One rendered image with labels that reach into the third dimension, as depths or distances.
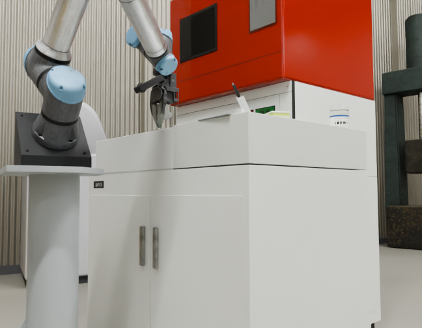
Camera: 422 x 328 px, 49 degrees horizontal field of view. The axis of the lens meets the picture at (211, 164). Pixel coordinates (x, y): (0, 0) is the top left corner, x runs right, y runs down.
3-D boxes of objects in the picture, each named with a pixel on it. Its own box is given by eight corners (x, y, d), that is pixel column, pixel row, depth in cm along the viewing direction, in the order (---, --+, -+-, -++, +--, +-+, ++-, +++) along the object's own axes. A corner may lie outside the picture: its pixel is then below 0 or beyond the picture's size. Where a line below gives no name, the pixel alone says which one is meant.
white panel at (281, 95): (180, 178, 257) (180, 107, 259) (296, 173, 196) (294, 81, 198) (175, 178, 255) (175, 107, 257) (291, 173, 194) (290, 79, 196)
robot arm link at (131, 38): (147, 36, 154) (169, 44, 163) (131, 19, 160) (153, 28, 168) (135, 56, 157) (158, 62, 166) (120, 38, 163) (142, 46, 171)
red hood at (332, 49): (260, 120, 304) (260, 31, 308) (374, 101, 243) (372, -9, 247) (168, 105, 254) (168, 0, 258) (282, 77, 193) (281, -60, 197)
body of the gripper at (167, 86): (179, 103, 171) (179, 71, 171) (160, 100, 165) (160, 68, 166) (167, 106, 176) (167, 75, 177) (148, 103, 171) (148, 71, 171)
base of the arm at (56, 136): (28, 144, 144) (32, 120, 138) (34, 116, 155) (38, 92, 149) (77, 153, 149) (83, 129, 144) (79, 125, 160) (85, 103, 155)
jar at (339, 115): (337, 133, 175) (336, 108, 175) (353, 131, 170) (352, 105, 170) (325, 131, 170) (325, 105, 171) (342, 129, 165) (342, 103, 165)
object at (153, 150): (114, 174, 201) (114, 142, 202) (195, 169, 159) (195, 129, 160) (95, 174, 195) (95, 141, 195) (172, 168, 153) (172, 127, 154)
